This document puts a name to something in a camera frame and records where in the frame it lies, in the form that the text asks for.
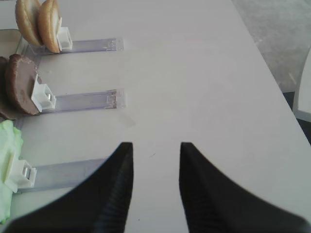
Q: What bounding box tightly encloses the green lettuce leaf in holder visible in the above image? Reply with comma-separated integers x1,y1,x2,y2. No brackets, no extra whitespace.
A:
0,120,23,224

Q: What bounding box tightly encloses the brown meat patty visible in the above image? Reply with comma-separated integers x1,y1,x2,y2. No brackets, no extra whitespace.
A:
0,56,18,120
5,54,39,116

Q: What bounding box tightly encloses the right golden bun slice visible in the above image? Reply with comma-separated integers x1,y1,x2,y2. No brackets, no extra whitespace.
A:
37,0,61,53

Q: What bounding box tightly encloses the golden bun slice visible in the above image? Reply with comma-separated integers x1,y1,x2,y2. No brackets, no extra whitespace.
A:
15,0,43,47
37,0,61,53

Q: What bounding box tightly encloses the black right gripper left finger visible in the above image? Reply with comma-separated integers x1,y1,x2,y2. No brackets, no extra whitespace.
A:
3,142,134,233

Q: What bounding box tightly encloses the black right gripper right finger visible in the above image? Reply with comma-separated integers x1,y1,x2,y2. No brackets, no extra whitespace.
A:
179,142,311,233

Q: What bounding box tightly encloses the clear rack right side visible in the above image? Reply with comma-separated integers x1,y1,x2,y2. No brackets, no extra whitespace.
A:
17,38,126,193

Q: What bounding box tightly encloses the left brown meat patty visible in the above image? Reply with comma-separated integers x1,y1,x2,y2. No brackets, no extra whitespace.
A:
0,56,18,120

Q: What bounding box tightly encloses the white pusher clip bun track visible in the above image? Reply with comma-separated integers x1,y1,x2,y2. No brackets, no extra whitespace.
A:
56,18,73,51

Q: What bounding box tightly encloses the white pusher clip lettuce track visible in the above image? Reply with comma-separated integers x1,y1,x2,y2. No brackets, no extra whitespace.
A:
3,153,37,193

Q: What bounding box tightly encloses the left golden bun slice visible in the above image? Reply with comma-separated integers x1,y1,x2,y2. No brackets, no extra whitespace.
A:
15,0,43,47

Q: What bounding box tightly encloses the right brown meat patty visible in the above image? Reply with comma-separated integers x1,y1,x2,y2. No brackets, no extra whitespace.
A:
5,54,39,116

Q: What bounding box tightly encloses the white pusher clip patty track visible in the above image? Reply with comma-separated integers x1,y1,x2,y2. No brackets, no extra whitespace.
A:
31,74,56,113

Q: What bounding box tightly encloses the white chair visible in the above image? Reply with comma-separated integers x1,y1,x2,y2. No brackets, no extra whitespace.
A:
292,49,311,122

